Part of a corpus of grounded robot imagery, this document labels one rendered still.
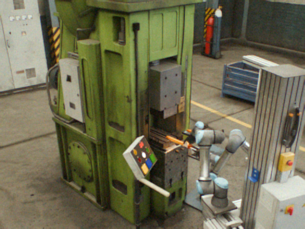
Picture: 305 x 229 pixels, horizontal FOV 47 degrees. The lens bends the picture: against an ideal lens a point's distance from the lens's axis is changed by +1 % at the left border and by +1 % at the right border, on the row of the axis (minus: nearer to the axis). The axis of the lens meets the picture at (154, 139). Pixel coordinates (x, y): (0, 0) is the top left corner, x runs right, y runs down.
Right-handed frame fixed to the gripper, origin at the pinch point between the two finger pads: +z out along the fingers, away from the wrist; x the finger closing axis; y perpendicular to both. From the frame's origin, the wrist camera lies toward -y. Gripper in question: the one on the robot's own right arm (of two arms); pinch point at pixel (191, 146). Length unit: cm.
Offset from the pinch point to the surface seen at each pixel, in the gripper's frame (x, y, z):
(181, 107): 28, -23, 39
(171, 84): -2, -60, 27
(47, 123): 29, 98, 361
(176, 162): 1.8, 28.4, 21.8
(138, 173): -70, 1, 3
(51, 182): -65, 99, 186
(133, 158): -72, -14, 8
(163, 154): -15.9, 11.7, 23.7
